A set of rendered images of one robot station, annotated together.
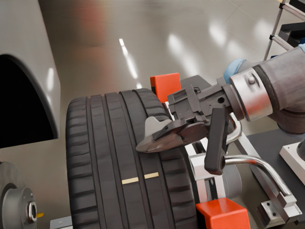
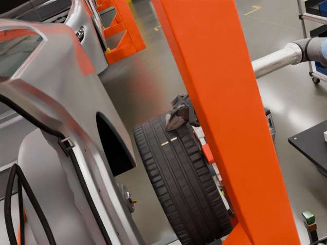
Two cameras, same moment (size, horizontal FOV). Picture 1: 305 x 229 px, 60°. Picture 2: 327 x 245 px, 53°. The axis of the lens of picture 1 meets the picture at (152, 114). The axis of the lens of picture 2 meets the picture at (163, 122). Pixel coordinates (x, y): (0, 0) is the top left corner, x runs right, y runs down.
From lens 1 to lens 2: 0.93 m
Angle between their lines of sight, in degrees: 18
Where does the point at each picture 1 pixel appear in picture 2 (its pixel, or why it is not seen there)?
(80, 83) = not seen: hidden behind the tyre
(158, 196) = (178, 146)
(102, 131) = (149, 129)
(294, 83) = not seen: hidden behind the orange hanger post
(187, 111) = (179, 105)
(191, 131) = (183, 113)
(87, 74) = not seen: hidden behind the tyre
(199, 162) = (199, 130)
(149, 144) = (168, 124)
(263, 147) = (310, 140)
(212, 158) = (190, 118)
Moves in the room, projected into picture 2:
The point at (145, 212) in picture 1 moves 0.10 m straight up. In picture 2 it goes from (174, 154) to (165, 135)
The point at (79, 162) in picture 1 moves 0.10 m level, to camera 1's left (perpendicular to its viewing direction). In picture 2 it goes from (141, 143) to (120, 149)
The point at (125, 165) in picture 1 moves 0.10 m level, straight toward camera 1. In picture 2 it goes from (161, 138) to (165, 151)
